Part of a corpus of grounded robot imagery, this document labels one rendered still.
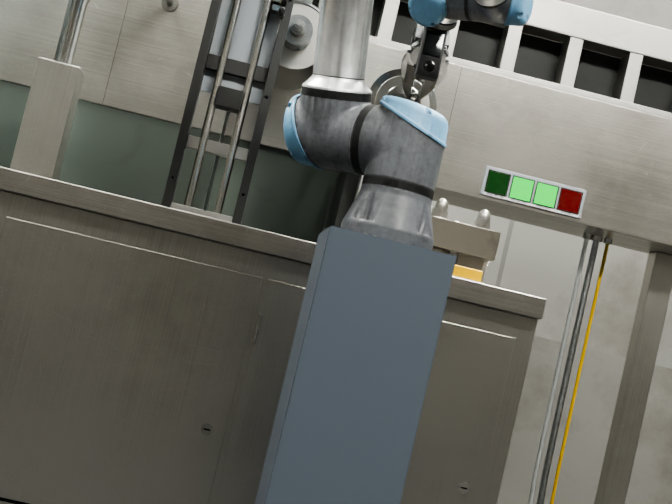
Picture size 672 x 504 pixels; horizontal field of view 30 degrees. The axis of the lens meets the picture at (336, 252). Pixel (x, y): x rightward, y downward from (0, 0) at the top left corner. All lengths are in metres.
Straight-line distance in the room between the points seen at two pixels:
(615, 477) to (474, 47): 1.13
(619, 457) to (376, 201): 1.49
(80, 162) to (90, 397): 0.78
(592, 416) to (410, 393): 2.41
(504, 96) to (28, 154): 1.12
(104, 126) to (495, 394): 1.15
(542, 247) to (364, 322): 2.39
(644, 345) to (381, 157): 1.45
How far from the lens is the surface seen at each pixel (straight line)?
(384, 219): 1.93
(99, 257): 2.35
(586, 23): 3.14
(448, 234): 2.61
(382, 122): 1.99
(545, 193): 3.04
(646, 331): 3.27
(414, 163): 1.96
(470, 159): 3.01
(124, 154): 2.96
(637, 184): 3.11
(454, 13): 2.35
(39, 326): 2.36
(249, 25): 2.57
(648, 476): 4.37
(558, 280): 4.26
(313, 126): 2.03
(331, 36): 2.04
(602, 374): 4.29
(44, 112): 2.72
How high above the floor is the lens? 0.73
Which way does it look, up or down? 4 degrees up
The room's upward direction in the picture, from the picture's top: 13 degrees clockwise
